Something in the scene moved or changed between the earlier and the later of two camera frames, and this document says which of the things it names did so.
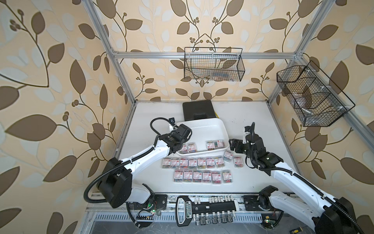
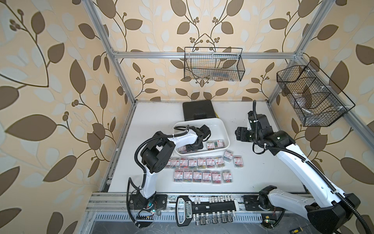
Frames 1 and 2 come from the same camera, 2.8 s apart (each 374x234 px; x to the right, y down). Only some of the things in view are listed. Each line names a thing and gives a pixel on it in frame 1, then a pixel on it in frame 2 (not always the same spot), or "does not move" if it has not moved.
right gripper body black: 241,147 to 246,135
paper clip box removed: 192,164 does not move
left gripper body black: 180,145 to 195,147
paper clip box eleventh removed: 187,176 does not move
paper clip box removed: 228,157 does not move
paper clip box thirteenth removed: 206,176 does not move
